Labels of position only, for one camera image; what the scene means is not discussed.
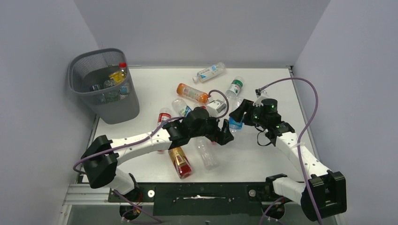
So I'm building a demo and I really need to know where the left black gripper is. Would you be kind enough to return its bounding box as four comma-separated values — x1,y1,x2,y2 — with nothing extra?
190,112,233,145

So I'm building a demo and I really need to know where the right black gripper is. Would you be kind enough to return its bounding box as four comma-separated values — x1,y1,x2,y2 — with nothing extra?
230,99,268,128

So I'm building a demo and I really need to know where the clear bottle green white label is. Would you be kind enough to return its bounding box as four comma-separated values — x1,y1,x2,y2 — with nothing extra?
225,76,245,99

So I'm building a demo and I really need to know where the clear unlabelled bottle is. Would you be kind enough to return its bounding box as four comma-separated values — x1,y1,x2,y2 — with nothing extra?
195,137,219,171

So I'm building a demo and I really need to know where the clear bottle red white label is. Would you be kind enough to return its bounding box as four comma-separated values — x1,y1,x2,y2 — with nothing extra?
194,104,206,109

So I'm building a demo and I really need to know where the clear blue bottle purple label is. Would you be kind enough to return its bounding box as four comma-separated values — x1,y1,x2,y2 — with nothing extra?
89,79,130,103

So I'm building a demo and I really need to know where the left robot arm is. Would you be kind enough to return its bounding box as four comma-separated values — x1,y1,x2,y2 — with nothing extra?
79,108,234,195

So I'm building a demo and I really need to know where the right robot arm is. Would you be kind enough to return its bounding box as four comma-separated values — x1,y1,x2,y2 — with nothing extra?
229,98,347,221

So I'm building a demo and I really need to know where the grey mesh waste bin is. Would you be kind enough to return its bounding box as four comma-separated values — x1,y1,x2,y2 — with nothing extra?
68,48,140,124

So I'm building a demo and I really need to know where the orange tinted bottle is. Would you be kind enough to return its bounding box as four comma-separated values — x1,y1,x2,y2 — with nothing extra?
176,83,208,104

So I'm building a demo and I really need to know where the clear bottle white blue label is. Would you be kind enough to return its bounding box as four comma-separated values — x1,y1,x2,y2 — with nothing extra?
192,62,226,83

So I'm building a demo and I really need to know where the brown tea bottle red base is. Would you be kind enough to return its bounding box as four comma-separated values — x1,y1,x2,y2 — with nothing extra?
168,147,192,179

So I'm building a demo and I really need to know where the clear bottle blue green label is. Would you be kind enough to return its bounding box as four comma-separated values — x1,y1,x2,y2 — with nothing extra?
171,98,192,117

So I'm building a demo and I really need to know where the clear bottle red teal label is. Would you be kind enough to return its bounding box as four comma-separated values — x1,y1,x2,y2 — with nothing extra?
157,107,172,126

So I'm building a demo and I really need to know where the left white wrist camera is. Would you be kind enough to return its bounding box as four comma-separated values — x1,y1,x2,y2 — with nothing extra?
205,99,227,118

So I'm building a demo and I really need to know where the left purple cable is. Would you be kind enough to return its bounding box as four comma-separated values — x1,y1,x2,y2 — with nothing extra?
72,89,231,224

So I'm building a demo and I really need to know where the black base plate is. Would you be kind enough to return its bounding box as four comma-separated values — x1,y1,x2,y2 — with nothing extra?
125,182,279,216

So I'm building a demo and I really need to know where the aluminium frame rail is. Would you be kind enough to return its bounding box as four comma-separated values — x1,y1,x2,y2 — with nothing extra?
63,183,343,206

